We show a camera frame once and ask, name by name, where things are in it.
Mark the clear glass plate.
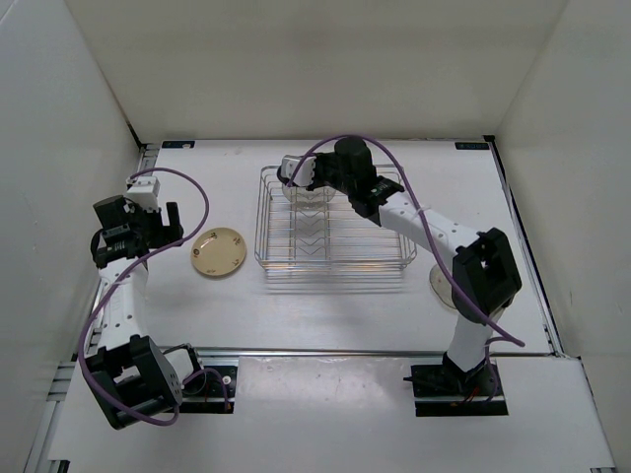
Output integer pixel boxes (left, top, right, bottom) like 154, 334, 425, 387
429, 265, 456, 311
282, 185, 336, 211

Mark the beige printed plate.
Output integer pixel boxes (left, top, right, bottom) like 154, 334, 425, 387
190, 228, 246, 278

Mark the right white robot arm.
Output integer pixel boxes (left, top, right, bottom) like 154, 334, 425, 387
277, 135, 523, 394

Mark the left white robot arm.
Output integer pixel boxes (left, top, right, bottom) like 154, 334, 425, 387
81, 195, 207, 430

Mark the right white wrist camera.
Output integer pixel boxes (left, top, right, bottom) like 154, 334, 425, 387
277, 155, 316, 188

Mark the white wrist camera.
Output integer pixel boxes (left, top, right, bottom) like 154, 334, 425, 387
124, 175, 160, 213
277, 155, 316, 188

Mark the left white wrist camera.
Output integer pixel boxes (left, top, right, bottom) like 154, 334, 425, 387
124, 175, 160, 213

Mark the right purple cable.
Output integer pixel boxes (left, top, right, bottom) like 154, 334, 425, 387
285, 133, 526, 405

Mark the chrome wire dish rack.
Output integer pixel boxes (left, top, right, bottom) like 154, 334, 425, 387
254, 166, 417, 272

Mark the aluminium table frame rail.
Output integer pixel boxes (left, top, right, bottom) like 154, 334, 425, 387
22, 143, 161, 472

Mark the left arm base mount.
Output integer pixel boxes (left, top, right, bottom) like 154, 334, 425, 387
179, 358, 239, 415

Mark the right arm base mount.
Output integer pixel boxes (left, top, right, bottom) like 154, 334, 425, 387
403, 364, 509, 418

